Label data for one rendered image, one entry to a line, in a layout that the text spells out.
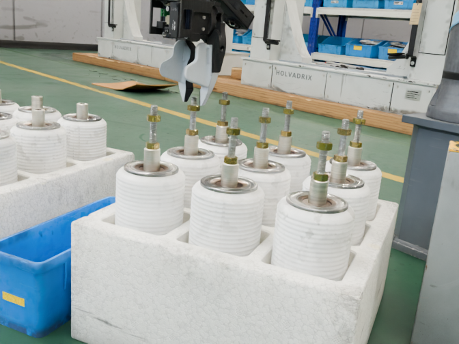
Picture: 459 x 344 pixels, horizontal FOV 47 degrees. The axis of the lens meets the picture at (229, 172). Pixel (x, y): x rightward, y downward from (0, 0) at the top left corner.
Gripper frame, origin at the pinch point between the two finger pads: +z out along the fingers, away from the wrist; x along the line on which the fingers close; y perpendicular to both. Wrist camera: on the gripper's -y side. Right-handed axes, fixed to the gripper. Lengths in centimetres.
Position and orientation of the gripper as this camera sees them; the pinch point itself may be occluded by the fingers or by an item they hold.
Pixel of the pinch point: (197, 94)
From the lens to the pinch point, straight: 82.2
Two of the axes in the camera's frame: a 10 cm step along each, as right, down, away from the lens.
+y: -7.0, 1.3, -7.0
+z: -0.8, 9.6, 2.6
